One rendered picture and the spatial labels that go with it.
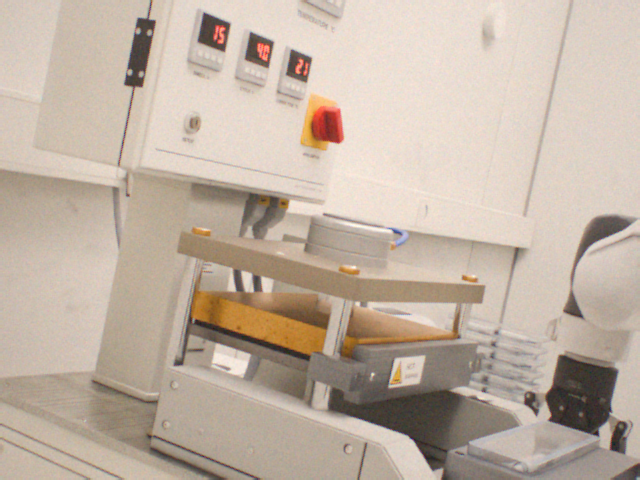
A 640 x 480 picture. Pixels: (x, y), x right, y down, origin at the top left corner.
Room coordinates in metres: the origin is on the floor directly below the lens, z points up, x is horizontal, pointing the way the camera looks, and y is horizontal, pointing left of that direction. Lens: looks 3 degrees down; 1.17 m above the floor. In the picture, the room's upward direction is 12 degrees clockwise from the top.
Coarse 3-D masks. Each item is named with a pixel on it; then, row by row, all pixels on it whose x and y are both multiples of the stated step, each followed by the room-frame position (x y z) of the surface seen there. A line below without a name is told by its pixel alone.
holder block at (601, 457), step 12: (456, 456) 0.74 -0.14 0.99; (468, 456) 0.75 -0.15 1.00; (588, 456) 0.83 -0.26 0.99; (600, 456) 0.84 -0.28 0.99; (612, 456) 0.85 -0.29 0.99; (624, 456) 0.87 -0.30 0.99; (444, 468) 0.75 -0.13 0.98; (456, 468) 0.74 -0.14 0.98; (468, 468) 0.74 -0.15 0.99; (480, 468) 0.73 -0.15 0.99; (492, 468) 0.73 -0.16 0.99; (504, 468) 0.73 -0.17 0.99; (552, 468) 0.76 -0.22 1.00; (564, 468) 0.77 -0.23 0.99; (576, 468) 0.78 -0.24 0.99; (588, 468) 0.79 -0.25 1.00; (600, 468) 0.80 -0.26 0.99; (612, 468) 0.81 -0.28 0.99; (624, 468) 0.82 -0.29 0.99; (636, 468) 0.85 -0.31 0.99
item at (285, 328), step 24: (216, 312) 0.87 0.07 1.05; (240, 312) 0.85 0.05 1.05; (264, 312) 0.84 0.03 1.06; (288, 312) 0.86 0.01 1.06; (312, 312) 0.90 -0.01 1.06; (360, 312) 0.97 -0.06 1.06; (216, 336) 0.86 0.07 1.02; (240, 336) 0.85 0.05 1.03; (264, 336) 0.84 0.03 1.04; (288, 336) 0.83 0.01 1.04; (312, 336) 0.81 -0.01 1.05; (360, 336) 0.81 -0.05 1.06; (384, 336) 0.84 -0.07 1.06; (408, 336) 0.87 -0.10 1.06; (432, 336) 0.92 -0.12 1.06; (456, 336) 0.96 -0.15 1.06; (288, 360) 0.82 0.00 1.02
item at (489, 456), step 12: (540, 420) 0.90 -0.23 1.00; (588, 444) 0.88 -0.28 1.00; (480, 456) 0.74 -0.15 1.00; (492, 456) 0.74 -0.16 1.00; (504, 456) 0.73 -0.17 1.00; (564, 456) 0.78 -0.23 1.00; (576, 456) 0.82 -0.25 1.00; (516, 468) 0.73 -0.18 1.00; (528, 468) 0.72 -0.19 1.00; (540, 468) 0.73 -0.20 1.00
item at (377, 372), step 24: (312, 360) 0.77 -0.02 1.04; (336, 360) 0.76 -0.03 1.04; (360, 360) 0.78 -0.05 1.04; (384, 360) 0.80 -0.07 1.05; (408, 360) 0.83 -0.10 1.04; (432, 360) 0.88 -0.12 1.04; (456, 360) 0.93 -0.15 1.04; (480, 360) 0.98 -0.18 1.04; (336, 384) 0.76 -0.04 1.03; (360, 384) 0.77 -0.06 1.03; (384, 384) 0.81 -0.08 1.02; (408, 384) 0.84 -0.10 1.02; (432, 384) 0.89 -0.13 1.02; (456, 384) 0.94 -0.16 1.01
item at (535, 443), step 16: (512, 432) 0.82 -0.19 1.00; (528, 432) 0.84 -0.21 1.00; (544, 432) 0.85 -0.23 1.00; (560, 432) 0.87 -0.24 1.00; (576, 432) 0.88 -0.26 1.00; (496, 448) 0.75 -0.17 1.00; (512, 448) 0.76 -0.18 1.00; (528, 448) 0.77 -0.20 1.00; (544, 448) 0.79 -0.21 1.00; (560, 448) 0.80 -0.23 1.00
